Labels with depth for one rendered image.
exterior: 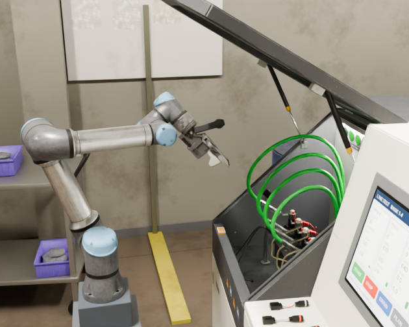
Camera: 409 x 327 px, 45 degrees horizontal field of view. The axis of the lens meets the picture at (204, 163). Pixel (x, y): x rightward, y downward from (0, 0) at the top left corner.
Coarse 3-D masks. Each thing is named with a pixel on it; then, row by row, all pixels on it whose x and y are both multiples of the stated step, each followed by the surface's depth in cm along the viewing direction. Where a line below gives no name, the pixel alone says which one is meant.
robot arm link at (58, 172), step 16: (32, 160) 168; (64, 160) 171; (48, 176) 170; (64, 176) 171; (64, 192) 172; (80, 192) 176; (64, 208) 176; (80, 208) 176; (80, 224) 177; (96, 224) 180; (80, 240) 177
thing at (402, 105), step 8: (368, 96) 215; (376, 96) 215; (384, 96) 215; (392, 96) 214; (400, 96) 214; (408, 96) 214; (384, 104) 197; (392, 104) 197; (400, 104) 197; (408, 104) 197; (400, 112) 183; (408, 112) 183; (408, 120) 170
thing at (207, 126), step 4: (216, 120) 182; (220, 120) 181; (204, 124) 182; (208, 124) 181; (212, 124) 181; (216, 124) 181; (220, 124) 181; (224, 124) 181; (196, 128) 182; (200, 128) 182; (204, 128) 182; (208, 128) 182; (212, 128) 182; (196, 132) 182
